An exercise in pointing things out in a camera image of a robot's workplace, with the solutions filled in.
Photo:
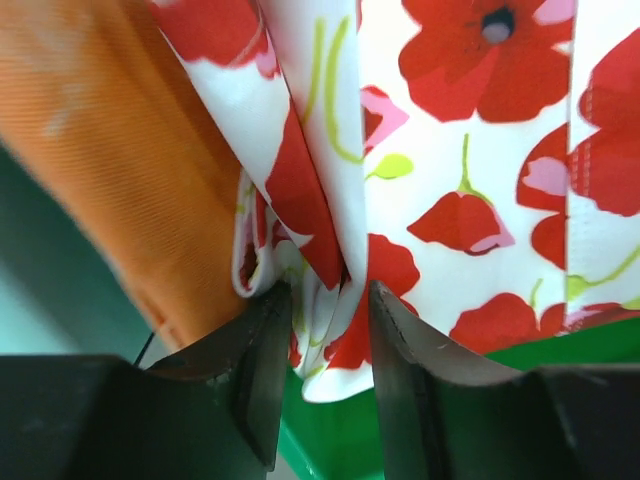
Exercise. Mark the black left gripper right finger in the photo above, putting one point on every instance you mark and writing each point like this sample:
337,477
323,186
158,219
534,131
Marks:
446,412

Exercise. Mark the red poppy floral garment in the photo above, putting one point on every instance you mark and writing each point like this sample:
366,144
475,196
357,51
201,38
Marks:
480,158

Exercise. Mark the green plastic tray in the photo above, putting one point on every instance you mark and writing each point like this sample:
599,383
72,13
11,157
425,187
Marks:
342,440

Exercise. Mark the orange white tie-dye garment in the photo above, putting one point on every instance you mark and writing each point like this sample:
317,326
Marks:
100,112

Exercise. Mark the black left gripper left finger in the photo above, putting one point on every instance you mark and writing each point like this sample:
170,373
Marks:
209,411

